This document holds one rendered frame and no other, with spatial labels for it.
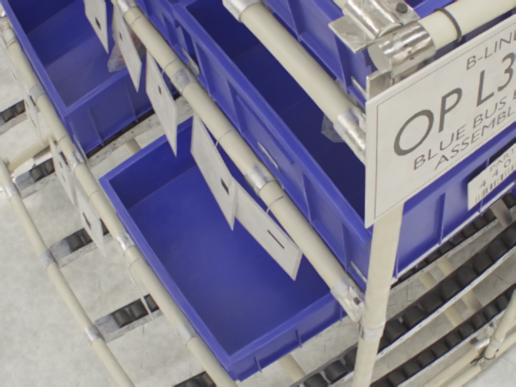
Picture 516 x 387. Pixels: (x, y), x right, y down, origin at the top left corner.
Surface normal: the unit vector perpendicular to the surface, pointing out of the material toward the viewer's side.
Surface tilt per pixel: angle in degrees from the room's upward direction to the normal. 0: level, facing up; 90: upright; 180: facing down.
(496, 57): 90
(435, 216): 90
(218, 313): 3
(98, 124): 90
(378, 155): 90
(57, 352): 0
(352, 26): 0
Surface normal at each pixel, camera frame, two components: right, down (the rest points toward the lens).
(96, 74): -0.08, -0.43
